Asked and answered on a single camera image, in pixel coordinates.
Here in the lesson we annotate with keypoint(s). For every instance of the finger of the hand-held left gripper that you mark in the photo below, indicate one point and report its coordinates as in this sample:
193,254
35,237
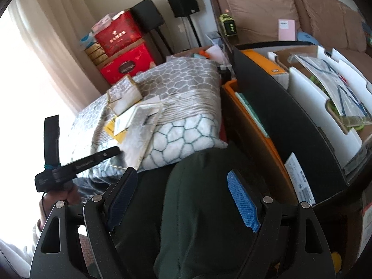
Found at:
107,154

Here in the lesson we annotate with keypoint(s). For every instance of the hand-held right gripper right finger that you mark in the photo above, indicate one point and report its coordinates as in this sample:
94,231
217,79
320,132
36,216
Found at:
242,200

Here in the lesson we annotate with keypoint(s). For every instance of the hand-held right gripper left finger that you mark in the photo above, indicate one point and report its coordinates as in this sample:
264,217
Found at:
122,197

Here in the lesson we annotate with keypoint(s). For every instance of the white card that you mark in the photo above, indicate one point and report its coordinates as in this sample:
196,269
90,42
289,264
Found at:
125,122

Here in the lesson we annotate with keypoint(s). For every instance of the clear phone case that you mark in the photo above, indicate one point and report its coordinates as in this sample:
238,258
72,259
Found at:
145,139

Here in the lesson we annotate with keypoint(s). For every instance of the white cardboard box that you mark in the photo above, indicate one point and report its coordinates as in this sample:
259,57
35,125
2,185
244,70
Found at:
308,93

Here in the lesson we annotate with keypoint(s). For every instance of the person's left hand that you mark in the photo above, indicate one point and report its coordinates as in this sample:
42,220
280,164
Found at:
72,194

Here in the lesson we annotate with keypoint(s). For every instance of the person's leg green pants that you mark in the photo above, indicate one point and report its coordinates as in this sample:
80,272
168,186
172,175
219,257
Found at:
197,223

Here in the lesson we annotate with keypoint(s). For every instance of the white printed label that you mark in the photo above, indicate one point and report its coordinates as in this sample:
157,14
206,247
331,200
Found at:
299,180

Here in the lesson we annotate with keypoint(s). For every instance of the red gift box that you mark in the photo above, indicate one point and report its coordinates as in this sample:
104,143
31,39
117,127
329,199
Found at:
125,66

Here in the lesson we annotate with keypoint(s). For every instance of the pale green folder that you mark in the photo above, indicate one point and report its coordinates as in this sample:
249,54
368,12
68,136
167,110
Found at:
250,110

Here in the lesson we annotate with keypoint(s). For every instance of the grey patterned blanket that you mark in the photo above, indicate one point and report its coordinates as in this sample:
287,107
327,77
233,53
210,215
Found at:
189,75

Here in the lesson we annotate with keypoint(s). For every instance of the orange plastic bin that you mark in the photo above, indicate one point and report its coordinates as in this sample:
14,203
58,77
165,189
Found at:
231,87

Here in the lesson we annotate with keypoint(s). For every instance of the red gift bag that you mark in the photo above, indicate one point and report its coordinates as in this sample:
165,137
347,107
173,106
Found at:
119,37

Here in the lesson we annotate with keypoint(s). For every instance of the pink white carton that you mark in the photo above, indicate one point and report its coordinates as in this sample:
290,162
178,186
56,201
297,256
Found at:
104,21

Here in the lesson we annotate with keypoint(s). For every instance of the cream curtain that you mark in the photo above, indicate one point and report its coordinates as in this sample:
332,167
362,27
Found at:
43,35

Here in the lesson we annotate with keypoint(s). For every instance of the black speaker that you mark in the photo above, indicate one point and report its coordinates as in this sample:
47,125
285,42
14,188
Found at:
181,1
146,14

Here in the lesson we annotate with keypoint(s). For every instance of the lime green portable speaker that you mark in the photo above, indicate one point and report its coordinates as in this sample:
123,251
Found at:
229,26

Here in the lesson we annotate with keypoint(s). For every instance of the blue massager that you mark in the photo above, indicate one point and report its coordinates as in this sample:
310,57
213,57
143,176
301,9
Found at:
306,37

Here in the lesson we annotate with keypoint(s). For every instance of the pink booklet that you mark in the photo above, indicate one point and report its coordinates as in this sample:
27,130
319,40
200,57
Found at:
287,30

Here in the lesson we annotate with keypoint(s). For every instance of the brown sofa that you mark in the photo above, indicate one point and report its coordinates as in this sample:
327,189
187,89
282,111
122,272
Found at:
348,49

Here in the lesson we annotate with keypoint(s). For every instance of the brown sofa cushion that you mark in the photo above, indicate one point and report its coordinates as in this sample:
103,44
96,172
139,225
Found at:
255,8
354,29
322,17

